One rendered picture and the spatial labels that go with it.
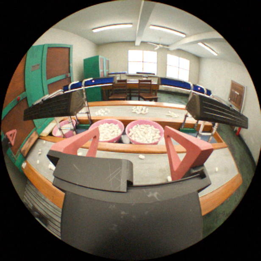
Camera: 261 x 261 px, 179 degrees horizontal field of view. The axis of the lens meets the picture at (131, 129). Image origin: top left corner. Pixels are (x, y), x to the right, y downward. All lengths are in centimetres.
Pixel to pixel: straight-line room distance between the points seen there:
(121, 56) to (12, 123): 517
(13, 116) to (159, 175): 116
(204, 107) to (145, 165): 37
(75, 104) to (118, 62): 507
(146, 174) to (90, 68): 305
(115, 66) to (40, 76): 459
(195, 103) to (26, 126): 115
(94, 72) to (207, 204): 332
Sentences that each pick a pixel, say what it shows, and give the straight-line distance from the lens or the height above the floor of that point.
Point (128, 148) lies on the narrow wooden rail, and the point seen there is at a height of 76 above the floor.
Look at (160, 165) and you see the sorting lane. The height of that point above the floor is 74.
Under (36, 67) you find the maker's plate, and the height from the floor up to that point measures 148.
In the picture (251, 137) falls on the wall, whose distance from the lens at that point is 437.
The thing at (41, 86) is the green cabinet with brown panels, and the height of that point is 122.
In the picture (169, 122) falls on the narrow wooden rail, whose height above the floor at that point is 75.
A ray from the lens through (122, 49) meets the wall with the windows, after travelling 543.
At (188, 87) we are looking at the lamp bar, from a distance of 89.
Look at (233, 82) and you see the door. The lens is 485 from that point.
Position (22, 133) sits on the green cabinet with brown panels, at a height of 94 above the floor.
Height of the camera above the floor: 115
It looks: 37 degrees down
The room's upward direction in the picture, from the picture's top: straight up
